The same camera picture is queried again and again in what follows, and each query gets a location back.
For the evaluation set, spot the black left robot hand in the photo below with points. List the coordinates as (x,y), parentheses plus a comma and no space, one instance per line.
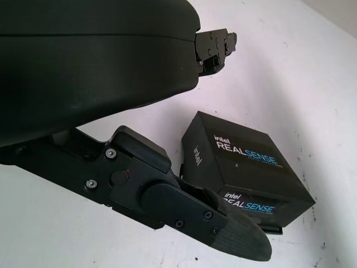
(83,69)

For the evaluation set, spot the black RealSense box lid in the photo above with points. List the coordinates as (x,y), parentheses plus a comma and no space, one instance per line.
(212,125)

